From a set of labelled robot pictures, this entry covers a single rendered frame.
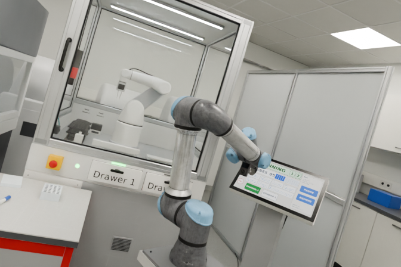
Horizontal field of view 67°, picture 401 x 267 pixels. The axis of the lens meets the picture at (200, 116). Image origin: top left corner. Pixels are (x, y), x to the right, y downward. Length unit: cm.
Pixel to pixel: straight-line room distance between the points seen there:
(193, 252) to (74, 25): 129
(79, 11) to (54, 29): 315
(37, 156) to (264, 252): 143
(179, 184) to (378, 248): 295
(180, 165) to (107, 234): 86
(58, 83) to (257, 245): 150
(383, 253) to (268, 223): 207
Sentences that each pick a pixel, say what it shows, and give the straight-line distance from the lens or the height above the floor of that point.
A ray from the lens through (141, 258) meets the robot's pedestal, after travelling 135.
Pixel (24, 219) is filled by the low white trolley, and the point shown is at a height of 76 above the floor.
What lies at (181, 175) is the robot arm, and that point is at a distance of 128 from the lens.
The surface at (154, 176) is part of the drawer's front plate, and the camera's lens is 186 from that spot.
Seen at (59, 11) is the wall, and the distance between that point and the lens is 501.
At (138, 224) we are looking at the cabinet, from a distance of 197.
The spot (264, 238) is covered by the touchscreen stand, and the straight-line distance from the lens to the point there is 204.
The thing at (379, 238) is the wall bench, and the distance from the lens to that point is 392.
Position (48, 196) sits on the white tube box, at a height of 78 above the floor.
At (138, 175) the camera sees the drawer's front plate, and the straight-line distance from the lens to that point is 185.
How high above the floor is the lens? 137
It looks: 1 degrees down
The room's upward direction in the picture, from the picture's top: 17 degrees clockwise
